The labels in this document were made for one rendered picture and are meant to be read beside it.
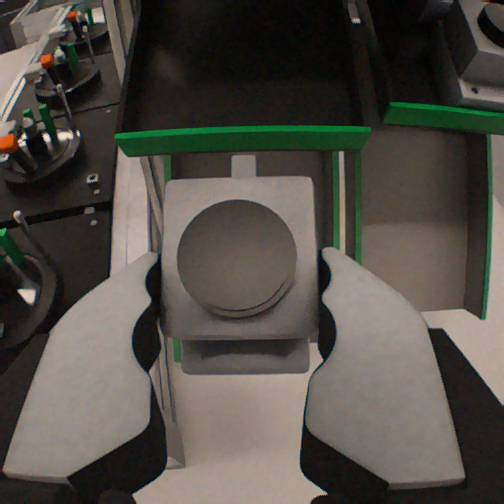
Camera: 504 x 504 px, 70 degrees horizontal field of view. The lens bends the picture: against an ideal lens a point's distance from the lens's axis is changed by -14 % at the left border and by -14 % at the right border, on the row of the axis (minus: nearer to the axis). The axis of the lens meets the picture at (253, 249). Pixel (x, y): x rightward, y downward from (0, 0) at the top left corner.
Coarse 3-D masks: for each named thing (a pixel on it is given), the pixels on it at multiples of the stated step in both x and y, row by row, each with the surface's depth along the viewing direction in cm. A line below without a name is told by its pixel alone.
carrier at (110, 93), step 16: (32, 64) 76; (64, 64) 67; (80, 64) 73; (96, 64) 72; (112, 64) 75; (32, 80) 75; (48, 80) 70; (64, 80) 69; (80, 80) 68; (96, 80) 70; (112, 80) 71; (32, 96) 70; (48, 96) 66; (80, 96) 68; (96, 96) 67; (112, 96) 67; (16, 112) 67; (32, 112) 66; (64, 112) 65; (80, 112) 65
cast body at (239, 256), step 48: (192, 192) 12; (240, 192) 12; (288, 192) 12; (192, 240) 10; (240, 240) 10; (288, 240) 10; (192, 288) 10; (240, 288) 10; (288, 288) 11; (192, 336) 11; (240, 336) 11; (288, 336) 11
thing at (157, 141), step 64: (192, 0) 24; (256, 0) 24; (320, 0) 24; (128, 64) 21; (192, 64) 23; (256, 64) 23; (320, 64) 23; (128, 128) 21; (192, 128) 20; (256, 128) 20; (320, 128) 20
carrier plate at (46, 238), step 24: (72, 216) 49; (96, 216) 49; (24, 240) 47; (48, 240) 47; (72, 240) 47; (96, 240) 47; (72, 264) 45; (96, 264) 45; (72, 288) 43; (0, 360) 37
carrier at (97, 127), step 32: (64, 96) 52; (0, 128) 60; (32, 128) 51; (64, 128) 58; (96, 128) 61; (0, 160) 52; (32, 160) 54; (64, 160) 53; (96, 160) 56; (0, 192) 53; (32, 192) 52; (64, 192) 52; (96, 192) 51; (0, 224) 49
